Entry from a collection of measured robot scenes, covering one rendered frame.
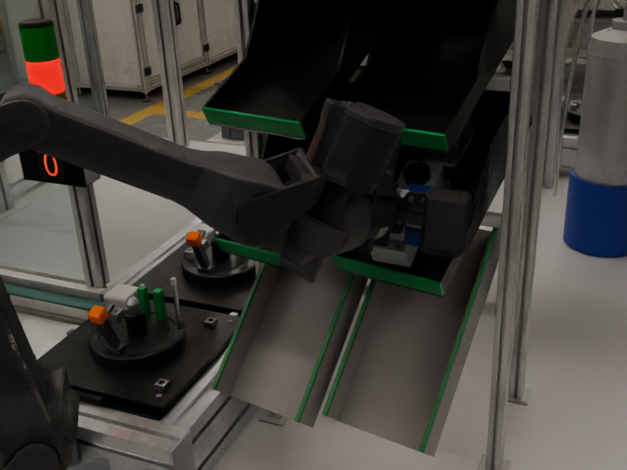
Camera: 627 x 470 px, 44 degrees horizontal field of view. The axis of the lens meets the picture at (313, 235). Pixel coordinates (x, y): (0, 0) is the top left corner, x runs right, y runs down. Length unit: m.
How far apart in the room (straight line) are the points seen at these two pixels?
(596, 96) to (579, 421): 0.65
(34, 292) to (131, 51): 4.90
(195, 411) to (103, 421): 0.12
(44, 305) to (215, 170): 0.87
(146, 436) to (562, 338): 0.72
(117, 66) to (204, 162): 5.79
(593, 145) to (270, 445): 0.87
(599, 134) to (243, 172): 1.09
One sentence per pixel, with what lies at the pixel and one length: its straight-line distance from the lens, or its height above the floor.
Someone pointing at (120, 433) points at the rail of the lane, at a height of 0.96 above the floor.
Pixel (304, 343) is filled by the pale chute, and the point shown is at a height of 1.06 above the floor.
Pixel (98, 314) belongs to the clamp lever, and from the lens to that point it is 1.10.
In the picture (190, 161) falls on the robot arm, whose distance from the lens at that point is 0.61.
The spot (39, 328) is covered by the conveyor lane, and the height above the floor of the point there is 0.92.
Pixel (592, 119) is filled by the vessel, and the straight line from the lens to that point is 1.61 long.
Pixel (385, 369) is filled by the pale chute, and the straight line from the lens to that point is 0.97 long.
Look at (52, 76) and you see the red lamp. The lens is 1.25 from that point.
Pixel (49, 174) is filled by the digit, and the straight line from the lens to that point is 1.30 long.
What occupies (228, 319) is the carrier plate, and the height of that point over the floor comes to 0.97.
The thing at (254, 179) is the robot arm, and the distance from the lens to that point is 0.61.
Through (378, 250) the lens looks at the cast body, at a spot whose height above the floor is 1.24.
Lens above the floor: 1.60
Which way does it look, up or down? 25 degrees down
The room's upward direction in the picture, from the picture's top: 3 degrees counter-clockwise
